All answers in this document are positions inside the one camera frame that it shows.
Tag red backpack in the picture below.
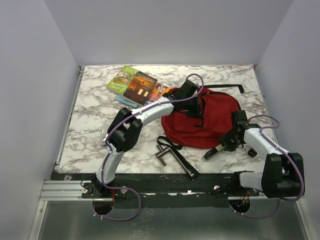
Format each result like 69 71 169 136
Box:
156 83 245 179

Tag orange black highlighter marker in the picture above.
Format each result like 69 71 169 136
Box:
247 148 257 158

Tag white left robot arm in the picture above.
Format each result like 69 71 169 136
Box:
91 80 204 198

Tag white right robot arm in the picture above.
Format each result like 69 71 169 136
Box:
220 110 305 202

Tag clear plastic bag of parts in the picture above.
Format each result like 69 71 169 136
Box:
99 121 109 146

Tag purple orange Roald Dahl book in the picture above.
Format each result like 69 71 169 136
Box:
144 83 171 106

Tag dark metal T-shaped tool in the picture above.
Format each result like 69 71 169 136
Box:
155 144 171 167

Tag dark brown novel book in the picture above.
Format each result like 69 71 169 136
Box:
122 71 157 107

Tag light blue notebook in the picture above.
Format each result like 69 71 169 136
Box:
115 94 138 108

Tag green treehouse book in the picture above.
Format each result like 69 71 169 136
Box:
106 65 138 95

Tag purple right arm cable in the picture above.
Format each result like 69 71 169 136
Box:
232 114 306 220

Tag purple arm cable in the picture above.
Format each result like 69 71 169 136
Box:
232 114 306 220
93 73 204 221

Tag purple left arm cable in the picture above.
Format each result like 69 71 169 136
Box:
93 73 204 221

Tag aluminium rail frame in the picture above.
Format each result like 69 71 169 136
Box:
30 65 308 240

